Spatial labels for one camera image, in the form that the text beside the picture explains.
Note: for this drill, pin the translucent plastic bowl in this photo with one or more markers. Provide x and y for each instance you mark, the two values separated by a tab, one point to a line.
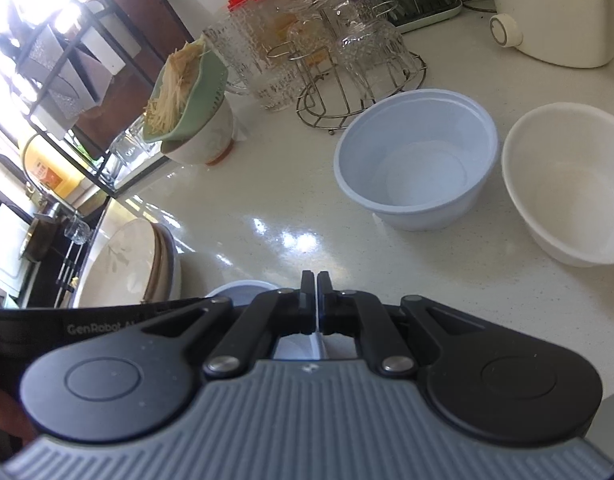
237	289
422	170

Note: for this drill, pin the white ceramic bowl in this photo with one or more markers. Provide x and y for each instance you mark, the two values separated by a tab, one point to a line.
572	190

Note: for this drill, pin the person's left hand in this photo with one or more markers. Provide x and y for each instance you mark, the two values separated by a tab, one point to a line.
7	410

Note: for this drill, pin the black dish rack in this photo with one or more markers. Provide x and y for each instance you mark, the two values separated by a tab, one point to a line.
62	85

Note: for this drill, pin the steel pot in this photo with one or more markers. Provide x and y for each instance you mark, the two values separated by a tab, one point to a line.
39	237

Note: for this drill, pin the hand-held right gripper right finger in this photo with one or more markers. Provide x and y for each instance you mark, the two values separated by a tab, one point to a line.
324	305

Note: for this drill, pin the small stemmed glass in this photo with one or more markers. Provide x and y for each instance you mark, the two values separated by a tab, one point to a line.
77	230

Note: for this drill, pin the white bowl with orange foot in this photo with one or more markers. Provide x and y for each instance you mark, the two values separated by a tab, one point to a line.
207	140

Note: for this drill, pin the yellow detergent bottle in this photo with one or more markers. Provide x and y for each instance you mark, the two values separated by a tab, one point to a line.
52	170

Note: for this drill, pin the white electric kettle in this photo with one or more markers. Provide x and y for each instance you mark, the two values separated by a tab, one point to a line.
557	10

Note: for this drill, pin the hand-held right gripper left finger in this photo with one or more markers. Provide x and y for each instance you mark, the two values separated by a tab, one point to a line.
309	305

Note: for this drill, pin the dark brown cutting board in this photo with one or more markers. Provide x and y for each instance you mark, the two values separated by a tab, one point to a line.
152	10

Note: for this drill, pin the textured glass pitcher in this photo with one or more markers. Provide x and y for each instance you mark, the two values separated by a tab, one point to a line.
247	55

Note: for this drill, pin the short drinking glass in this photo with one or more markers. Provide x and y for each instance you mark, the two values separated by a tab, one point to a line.
132	142

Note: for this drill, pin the white cutting board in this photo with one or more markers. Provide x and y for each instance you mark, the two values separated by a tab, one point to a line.
9	245

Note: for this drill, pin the green colander with enoki mushrooms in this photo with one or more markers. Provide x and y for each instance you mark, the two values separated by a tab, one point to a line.
179	95

